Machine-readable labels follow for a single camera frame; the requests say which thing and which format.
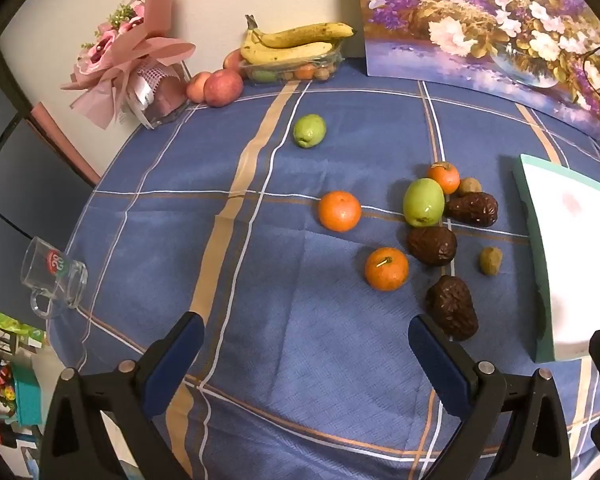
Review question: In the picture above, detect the colourful printed box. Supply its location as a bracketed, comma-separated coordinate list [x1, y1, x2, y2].
[0, 304, 47, 353]

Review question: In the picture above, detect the banana bunch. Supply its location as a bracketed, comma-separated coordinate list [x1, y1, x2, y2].
[240, 15, 334, 65]

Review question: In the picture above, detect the long yellow banana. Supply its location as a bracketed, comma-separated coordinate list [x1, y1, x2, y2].
[252, 22, 355, 50]

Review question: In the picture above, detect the white tray with teal rim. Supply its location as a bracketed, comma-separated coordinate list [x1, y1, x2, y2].
[511, 154, 600, 364]

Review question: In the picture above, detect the green apple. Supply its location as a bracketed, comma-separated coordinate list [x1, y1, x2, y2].
[403, 178, 446, 227]

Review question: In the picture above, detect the orange with green stem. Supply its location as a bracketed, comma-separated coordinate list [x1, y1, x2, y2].
[364, 247, 410, 291]

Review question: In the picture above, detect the red fruit behind bananas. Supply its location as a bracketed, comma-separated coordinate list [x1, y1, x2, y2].
[223, 49, 246, 78]

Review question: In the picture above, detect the teal plastic box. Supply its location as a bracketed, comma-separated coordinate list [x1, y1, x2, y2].
[11, 364, 46, 426]

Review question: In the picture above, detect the flower painting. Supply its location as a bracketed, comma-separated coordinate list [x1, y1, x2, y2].
[352, 0, 600, 140]

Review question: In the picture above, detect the small orange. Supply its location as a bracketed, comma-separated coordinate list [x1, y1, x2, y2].
[426, 161, 461, 195]

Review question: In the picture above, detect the clear plastic fruit container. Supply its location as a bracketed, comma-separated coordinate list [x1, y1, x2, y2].
[238, 42, 343, 83]

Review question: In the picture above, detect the pink flower bouquet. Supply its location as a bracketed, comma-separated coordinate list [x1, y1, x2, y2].
[60, 0, 197, 131]

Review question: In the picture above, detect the dark cabinet door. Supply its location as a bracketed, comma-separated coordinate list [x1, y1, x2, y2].
[0, 65, 101, 313]

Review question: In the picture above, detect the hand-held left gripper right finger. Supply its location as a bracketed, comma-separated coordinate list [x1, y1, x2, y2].
[407, 313, 573, 480]

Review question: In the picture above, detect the small green guava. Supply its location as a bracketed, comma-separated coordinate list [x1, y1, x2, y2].
[293, 114, 327, 149]

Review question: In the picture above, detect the dark brown avocado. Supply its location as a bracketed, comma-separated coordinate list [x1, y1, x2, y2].
[406, 226, 458, 267]
[425, 275, 479, 342]
[445, 192, 499, 227]

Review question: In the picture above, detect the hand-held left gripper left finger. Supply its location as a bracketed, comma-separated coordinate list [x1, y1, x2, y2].
[39, 311, 206, 480]

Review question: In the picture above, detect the blue plaid tablecloth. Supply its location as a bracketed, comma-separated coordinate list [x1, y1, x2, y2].
[45, 57, 600, 480]

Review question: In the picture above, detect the pale orange apple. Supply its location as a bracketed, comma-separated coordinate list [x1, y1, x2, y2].
[186, 72, 213, 104]

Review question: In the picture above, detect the large orange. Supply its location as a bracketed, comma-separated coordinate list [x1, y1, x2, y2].
[318, 190, 362, 232]

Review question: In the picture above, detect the red apple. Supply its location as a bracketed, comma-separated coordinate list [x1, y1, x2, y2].
[203, 69, 244, 108]

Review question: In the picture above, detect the glass mug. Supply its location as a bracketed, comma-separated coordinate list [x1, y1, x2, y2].
[21, 236, 89, 319]

